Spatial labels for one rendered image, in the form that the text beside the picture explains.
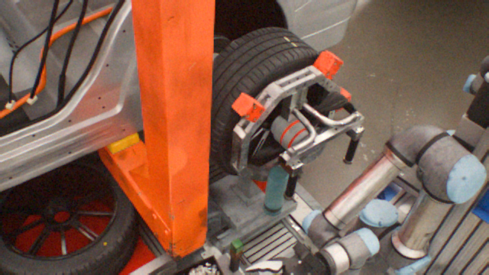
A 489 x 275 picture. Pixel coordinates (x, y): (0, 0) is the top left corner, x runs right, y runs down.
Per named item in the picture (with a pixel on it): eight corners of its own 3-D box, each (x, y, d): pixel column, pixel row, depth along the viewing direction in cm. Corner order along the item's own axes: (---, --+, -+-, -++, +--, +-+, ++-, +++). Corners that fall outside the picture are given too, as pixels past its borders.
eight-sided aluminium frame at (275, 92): (315, 140, 247) (339, 51, 207) (325, 148, 243) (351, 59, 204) (227, 189, 222) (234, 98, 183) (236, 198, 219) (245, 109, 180)
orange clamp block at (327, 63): (318, 70, 209) (331, 52, 206) (331, 80, 205) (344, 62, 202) (310, 67, 204) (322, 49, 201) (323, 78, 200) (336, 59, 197)
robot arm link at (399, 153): (412, 101, 133) (291, 224, 146) (442, 127, 127) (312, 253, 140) (425, 112, 142) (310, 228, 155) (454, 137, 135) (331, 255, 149)
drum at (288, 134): (291, 127, 223) (296, 104, 213) (323, 157, 212) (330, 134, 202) (267, 140, 217) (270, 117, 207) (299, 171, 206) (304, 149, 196)
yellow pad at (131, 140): (125, 124, 232) (124, 116, 228) (140, 142, 224) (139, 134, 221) (98, 135, 225) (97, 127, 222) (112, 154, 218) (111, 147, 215)
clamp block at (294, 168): (286, 157, 195) (288, 148, 191) (302, 172, 190) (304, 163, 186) (276, 163, 192) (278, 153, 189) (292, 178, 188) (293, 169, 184)
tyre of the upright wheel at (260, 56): (319, 55, 249) (253, 0, 194) (354, 81, 236) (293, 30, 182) (240, 156, 262) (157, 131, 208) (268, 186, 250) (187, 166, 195)
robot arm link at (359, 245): (377, 259, 135) (385, 242, 129) (344, 276, 131) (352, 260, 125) (358, 237, 140) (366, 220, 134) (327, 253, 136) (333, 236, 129)
